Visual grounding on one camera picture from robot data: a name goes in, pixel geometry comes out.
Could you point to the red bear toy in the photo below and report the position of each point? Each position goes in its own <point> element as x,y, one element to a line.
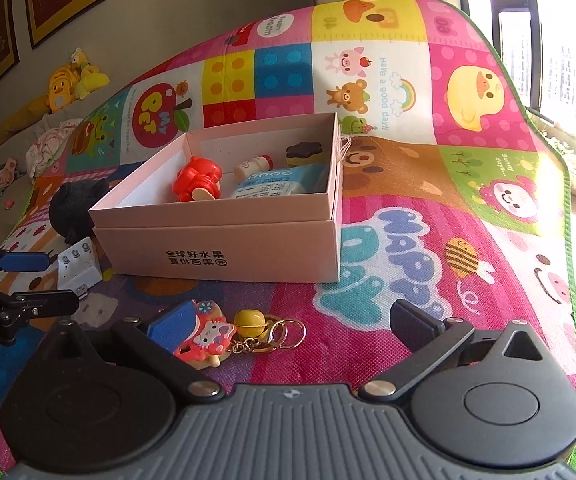
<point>195,175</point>

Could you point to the yellow duck plush toy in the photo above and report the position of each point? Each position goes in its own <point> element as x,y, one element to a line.
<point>90,77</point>

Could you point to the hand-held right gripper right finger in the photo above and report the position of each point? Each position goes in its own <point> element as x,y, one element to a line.
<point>410,321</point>

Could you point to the white battery charger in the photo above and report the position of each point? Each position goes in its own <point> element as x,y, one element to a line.
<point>85,272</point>

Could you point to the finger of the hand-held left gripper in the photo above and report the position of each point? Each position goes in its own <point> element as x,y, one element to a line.
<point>20,261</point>
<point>43,304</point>

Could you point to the black plush bear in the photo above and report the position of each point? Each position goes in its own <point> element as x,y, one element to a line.
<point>70,210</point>

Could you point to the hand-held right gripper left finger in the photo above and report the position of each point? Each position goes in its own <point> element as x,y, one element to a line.
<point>170,327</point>

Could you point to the black window frame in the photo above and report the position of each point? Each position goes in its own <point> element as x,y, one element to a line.
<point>533,35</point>

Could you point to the pink floral cloth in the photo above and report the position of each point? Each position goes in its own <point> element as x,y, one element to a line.
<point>50,147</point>

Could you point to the small light blue box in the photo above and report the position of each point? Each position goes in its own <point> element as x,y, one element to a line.
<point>273,182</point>

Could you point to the colourful cartoon play mat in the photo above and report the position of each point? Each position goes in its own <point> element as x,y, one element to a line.
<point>418,200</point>

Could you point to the yellow cushion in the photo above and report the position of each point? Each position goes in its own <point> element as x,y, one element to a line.
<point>18,122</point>

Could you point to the small white milk bottle toy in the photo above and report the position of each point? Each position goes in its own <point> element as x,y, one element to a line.
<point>248,167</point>

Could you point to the pink cardboard box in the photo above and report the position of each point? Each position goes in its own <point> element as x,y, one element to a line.
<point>218,245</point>

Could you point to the yellow striped plush toy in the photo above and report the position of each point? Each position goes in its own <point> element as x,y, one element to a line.
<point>63,90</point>

